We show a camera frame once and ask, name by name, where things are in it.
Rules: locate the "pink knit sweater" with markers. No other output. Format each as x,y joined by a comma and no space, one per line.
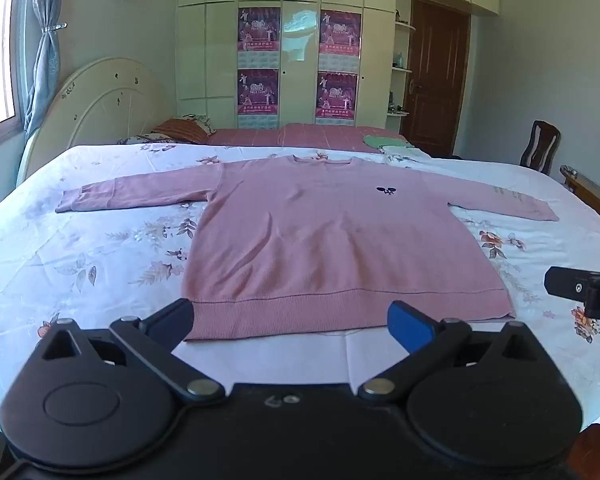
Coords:
330,240

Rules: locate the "green folded cloth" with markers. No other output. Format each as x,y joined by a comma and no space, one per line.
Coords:
387,141

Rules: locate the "white folded cloth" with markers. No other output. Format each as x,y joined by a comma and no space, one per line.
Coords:
405,150

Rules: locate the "pink wall poster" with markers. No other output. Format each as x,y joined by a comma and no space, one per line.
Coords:
340,32
336,95
258,92
258,30

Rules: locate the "dark wooden chair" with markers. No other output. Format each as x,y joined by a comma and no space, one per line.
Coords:
540,147

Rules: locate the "dark shelf bottles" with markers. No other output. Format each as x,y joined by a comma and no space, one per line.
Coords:
395,105

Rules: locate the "pink checked bedspread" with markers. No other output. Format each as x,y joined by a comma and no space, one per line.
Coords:
290,135

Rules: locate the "blue curtain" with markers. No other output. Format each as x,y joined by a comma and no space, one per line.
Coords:
42,60

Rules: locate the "cream round headboard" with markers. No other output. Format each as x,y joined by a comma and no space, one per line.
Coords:
105,105

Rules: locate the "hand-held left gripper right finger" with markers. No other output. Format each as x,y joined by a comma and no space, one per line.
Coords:
407,327

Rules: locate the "floral pillow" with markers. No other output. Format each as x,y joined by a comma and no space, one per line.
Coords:
145,138

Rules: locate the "brown wooden door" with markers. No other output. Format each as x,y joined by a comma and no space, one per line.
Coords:
437,80

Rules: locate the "blue shelf bottle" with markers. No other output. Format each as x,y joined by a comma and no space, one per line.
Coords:
400,60

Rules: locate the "brown striped pillow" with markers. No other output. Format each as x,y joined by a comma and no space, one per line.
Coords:
182,130

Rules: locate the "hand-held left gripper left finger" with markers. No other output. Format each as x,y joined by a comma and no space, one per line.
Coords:
172,321

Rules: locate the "wooden side furniture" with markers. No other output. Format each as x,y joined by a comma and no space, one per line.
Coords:
592,195

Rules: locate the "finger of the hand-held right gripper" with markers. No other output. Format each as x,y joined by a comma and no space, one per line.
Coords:
565,284

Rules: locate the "white floral bed sheet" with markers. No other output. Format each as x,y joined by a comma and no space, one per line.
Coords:
80,250

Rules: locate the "cream glossy wardrobe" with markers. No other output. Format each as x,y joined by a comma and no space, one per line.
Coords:
300,60

